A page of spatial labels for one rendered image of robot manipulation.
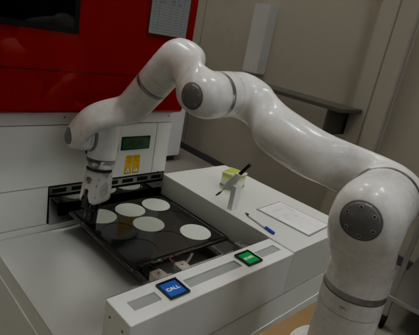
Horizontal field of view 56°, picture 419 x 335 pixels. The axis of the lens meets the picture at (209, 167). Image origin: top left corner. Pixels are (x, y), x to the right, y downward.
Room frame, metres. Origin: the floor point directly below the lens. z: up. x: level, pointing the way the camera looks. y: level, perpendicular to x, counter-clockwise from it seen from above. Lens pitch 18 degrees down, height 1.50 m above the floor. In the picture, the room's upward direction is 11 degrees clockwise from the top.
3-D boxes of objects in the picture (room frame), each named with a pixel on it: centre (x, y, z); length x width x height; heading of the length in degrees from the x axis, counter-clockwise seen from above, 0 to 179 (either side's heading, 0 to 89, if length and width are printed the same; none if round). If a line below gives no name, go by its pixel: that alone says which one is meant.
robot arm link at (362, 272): (0.64, -0.30, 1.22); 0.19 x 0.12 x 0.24; 145
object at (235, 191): (1.24, -0.09, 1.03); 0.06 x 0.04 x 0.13; 47
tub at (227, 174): (1.42, -0.10, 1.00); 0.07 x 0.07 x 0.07; 62
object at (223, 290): (0.84, -0.06, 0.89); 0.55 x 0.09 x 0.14; 137
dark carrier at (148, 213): (1.13, 0.16, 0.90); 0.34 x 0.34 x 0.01; 47
